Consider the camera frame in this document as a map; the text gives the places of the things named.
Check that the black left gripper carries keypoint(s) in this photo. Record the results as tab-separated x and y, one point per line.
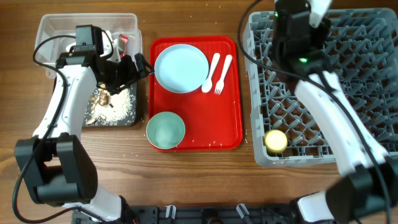
132	74

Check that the red snack wrapper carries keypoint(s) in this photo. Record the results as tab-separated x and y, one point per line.
122	45

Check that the rice and food scraps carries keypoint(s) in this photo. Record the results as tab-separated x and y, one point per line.
109	107

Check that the yellow plastic cup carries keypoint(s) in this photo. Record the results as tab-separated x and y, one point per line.
275	141

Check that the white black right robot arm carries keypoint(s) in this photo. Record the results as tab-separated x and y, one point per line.
323	88

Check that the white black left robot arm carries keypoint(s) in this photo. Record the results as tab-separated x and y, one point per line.
54	165

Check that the black food waste tray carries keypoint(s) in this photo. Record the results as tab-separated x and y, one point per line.
130	102

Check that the clear plastic waste bin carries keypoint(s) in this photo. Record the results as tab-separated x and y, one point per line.
114	24

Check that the grey dishwasher rack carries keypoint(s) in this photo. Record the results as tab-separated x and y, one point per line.
362	48

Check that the light blue plate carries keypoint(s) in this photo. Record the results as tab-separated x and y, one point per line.
181	68

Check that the white crumpled tissue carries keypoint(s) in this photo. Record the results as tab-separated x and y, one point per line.
110	45

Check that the mint green bowl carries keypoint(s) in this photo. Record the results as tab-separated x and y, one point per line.
165	130

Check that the white plastic spoon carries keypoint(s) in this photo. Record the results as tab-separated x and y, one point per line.
207	84

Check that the white plastic fork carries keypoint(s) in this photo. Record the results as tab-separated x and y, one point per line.
220	83

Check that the red serving tray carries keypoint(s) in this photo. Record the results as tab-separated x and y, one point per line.
213	122

